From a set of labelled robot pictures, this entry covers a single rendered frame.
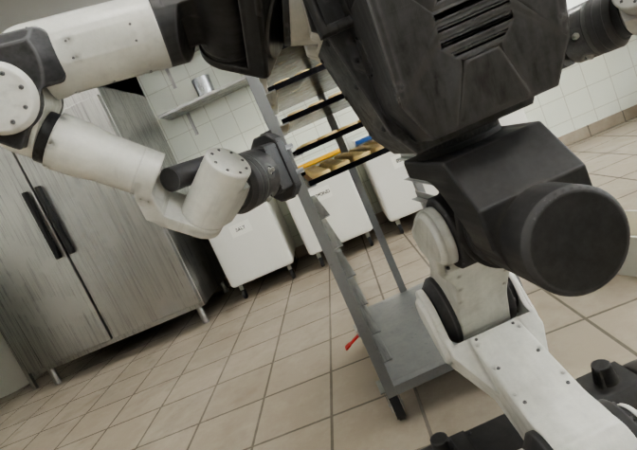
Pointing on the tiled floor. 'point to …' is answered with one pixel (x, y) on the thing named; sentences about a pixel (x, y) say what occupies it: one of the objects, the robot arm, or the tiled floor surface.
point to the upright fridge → (92, 248)
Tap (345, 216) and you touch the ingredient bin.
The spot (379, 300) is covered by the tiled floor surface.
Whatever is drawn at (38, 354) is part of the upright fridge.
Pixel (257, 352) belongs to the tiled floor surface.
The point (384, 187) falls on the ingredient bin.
